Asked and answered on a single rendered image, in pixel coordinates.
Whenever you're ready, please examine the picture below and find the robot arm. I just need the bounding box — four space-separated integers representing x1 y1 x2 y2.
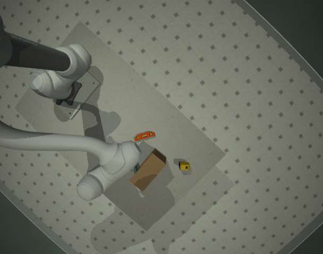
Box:
0 16 141 201

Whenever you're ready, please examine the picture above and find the orange spirit level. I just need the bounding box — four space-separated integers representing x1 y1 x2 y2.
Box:
134 131 155 141

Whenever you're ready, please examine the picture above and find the brown wooden cabinet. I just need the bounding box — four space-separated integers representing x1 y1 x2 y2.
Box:
130 148 166 191

